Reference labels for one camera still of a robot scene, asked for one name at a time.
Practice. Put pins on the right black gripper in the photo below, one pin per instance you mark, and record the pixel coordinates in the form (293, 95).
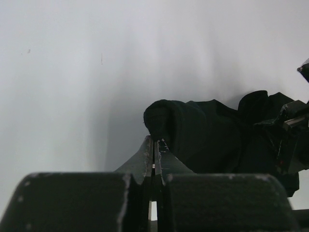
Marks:
(288, 135)

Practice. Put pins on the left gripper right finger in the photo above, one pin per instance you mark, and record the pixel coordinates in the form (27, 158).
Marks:
(189, 202)

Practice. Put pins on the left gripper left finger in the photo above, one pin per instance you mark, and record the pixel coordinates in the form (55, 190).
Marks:
(118, 201)

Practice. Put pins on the black t shirt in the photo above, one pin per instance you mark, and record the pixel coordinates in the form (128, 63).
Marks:
(209, 137)

